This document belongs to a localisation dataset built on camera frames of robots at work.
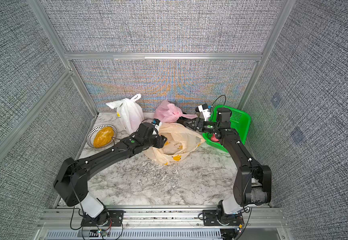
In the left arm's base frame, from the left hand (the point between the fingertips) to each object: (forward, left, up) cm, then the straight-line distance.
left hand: (166, 137), depth 84 cm
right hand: (+2, -12, +11) cm, 16 cm away
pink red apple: (+6, -31, -12) cm, 34 cm away
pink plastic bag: (+20, -2, -1) cm, 20 cm away
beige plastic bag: (+4, -9, -11) cm, 14 cm away
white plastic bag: (+22, +24, -1) cm, 32 cm away
